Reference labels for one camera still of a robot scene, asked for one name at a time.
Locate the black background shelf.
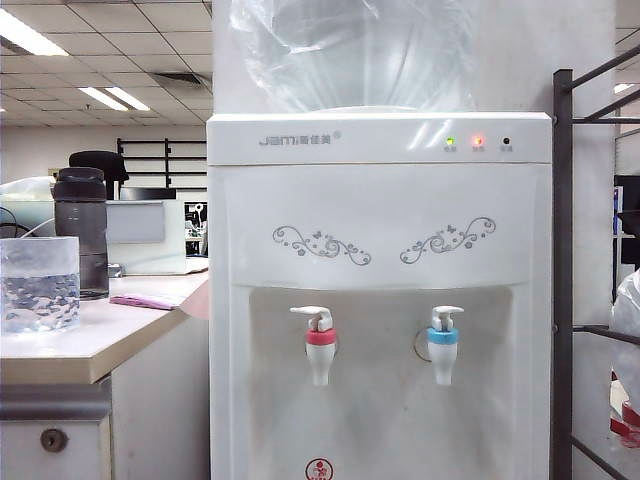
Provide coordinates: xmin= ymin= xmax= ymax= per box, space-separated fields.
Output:
xmin=116 ymin=137 xmax=209 ymax=192

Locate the black cabinet with blue book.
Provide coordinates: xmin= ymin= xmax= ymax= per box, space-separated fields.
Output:
xmin=613 ymin=174 xmax=640 ymax=266

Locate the white grey partition box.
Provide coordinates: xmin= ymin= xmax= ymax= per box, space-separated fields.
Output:
xmin=104 ymin=199 xmax=186 ymax=275

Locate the round drawer lock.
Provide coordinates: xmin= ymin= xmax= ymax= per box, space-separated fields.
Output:
xmin=39 ymin=427 xmax=70 ymax=454

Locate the red box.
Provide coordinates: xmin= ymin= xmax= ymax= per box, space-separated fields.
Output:
xmin=609 ymin=399 xmax=640 ymax=449

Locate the double tube ceiling light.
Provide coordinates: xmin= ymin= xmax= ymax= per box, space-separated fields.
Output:
xmin=77 ymin=85 xmax=152 ymax=112

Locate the red hot water tap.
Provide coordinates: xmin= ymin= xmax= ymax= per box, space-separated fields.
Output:
xmin=288 ymin=305 xmax=340 ymax=388

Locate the pink paper sheet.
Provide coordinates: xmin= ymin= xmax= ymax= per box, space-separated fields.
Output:
xmin=108 ymin=293 xmax=187 ymax=312

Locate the white desk with drawer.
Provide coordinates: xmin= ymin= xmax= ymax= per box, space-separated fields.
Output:
xmin=0 ymin=272 xmax=211 ymax=480

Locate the clear plastic mug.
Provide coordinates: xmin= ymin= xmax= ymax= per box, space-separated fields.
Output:
xmin=0 ymin=236 xmax=82 ymax=335

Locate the bagged clear water jug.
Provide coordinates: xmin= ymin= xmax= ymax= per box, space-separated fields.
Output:
xmin=228 ymin=0 xmax=479 ymax=115

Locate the translucent plastic cover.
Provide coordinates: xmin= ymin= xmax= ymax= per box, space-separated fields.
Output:
xmin=0 ymin=174 xmax=57 ymax=239

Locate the black metal rack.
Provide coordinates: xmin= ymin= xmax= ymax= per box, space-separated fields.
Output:
xmin=552 ymin=44 xmax=640 ymax=480

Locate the large ceiling light panel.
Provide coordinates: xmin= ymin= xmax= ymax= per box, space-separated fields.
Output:
xmin=0 ymin=7 xmax=70 ymax=57

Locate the white water dispenser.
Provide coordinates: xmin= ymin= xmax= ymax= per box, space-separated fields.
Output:
xmin=205 ymin=112 xmax=554 ymax=480

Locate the blue cold water tap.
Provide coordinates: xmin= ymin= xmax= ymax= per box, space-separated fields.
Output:
xmin=426 ymin=305 xmax=466 ymax=387

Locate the black monitor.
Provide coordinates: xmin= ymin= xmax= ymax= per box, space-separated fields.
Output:
xmin=119 ymin=187 xmax=177 ymax=202

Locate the white plastic bag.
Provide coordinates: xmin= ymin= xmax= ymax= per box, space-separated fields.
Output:
xmin=609 ymin=267 xmax=640 ymax=401

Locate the white cable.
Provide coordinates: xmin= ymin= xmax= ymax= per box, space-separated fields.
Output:
xmin=19 ymin=217 xmax=56 ymax=239

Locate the dark poster with white figure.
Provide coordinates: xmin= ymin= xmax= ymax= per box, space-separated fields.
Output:
xmin=183 ymin=201 xmax=209 ymax=257

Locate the black office chair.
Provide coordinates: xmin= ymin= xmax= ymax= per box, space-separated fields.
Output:
xmin=68 ymin=149 xmax=130 ymax=201

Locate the dark grey sports bottle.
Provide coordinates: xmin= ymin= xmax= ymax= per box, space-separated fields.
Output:
xmin=49 ymin=167 xmax=110 ymax=301

